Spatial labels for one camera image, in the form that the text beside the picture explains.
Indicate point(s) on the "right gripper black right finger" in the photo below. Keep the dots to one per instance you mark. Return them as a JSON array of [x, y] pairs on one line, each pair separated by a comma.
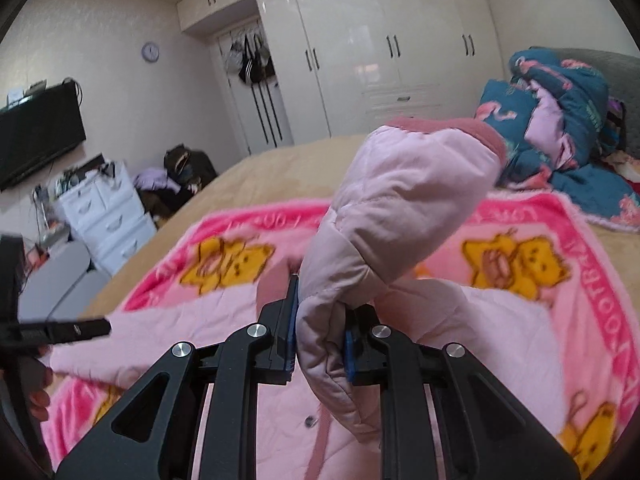
[[443, 414]]

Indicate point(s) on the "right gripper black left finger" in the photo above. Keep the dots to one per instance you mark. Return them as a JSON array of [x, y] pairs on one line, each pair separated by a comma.
[[193, 414]]

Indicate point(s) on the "pink quilted jacket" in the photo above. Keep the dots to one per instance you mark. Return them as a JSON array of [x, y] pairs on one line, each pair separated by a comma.
[[408, 189]]

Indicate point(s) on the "white bedroom door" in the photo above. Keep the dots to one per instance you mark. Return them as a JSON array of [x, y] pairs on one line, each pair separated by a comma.
[[257, 111]]

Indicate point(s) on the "person's left hand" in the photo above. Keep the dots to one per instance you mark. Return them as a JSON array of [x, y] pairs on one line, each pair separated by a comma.
[[27, 381]]

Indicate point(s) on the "grey low cabinet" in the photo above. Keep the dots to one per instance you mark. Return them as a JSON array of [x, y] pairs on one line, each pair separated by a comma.
[[63, 288]]

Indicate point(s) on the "white drawer chest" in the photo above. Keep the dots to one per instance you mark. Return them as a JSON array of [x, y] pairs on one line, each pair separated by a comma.
[[105, 212]]

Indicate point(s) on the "pink cartoon bear blanket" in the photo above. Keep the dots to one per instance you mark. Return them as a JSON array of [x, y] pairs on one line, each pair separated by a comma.
[[524, 284]]

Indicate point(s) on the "black backpack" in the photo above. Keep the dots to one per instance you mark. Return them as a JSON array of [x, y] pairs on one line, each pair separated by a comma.
[[190, 169]]

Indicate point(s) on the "purple garment pile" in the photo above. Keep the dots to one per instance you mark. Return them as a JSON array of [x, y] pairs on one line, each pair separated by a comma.
[[153, 179]]

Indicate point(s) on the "bags hanging on door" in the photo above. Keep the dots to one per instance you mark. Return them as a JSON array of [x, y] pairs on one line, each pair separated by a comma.
[[250, 59]]

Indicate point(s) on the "colourful folded blanket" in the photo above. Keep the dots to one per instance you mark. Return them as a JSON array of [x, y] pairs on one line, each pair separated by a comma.
[[613, 144]]

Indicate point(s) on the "white glossy wardrobe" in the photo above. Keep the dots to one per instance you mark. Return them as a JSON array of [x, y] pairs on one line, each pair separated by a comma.
[[347, 66]]

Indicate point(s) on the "blue flamingo print quilt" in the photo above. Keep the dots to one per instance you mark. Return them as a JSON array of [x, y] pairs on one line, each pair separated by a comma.
[[550, 114]]

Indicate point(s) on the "black wall television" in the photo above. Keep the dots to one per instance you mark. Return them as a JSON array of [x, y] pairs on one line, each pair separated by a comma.
[[38, 130]]

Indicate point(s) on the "round wall clock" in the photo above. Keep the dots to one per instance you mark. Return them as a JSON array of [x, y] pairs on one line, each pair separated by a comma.
[[150, 52]]

